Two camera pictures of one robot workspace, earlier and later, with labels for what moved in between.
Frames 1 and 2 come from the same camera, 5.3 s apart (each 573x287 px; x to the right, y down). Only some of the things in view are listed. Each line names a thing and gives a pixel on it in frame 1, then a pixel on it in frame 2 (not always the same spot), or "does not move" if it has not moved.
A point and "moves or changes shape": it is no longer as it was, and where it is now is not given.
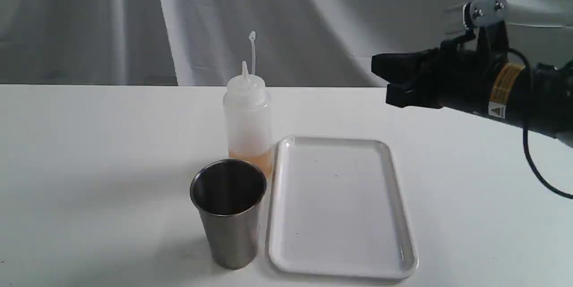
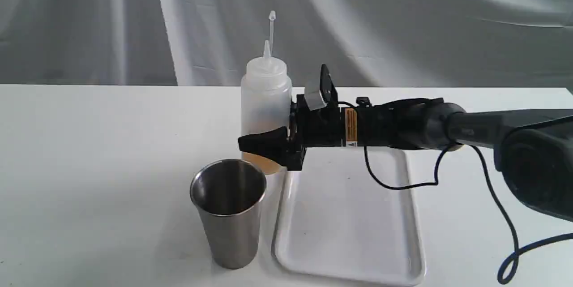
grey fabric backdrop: [316, 25] does not move
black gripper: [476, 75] → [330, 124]
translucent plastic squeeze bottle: [248, 115] moves or changes shape
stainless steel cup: [228, 192] does not move
